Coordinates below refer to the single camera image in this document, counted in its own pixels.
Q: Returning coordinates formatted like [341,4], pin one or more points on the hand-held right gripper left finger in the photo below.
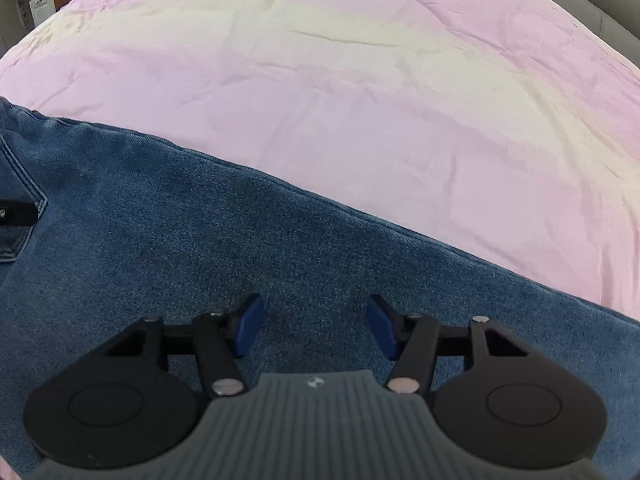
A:
[248,327]

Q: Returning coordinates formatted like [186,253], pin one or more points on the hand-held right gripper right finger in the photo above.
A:
[382,327]

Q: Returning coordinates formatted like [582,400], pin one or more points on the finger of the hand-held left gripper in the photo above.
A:
[20,213]

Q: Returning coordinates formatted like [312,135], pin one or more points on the blue denim pants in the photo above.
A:
[250,235]

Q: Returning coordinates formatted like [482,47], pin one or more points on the white air purifier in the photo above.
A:
[44,10]

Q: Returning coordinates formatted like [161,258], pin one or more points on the pink bed sheet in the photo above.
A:
[350,85]

